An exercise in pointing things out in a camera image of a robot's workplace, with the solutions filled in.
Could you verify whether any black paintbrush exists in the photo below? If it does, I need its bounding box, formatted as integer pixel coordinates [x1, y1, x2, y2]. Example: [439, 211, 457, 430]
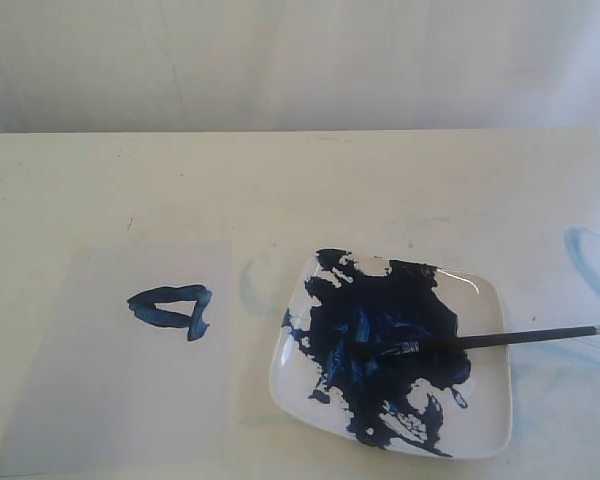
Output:
[349, 325, 600, 359]

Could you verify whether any white sheet of paper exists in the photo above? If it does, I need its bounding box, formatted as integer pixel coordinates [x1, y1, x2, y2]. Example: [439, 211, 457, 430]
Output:
[0, 241, 232, 477]

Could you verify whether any white square paint plate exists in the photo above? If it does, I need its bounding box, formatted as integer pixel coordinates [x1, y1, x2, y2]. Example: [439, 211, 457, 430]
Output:
[269, 248, 512, 460]

